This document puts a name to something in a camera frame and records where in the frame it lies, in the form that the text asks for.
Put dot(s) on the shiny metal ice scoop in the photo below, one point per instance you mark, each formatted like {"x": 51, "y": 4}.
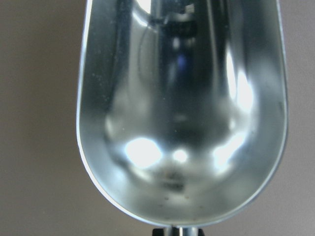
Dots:
{"x": 181, "y": 115}

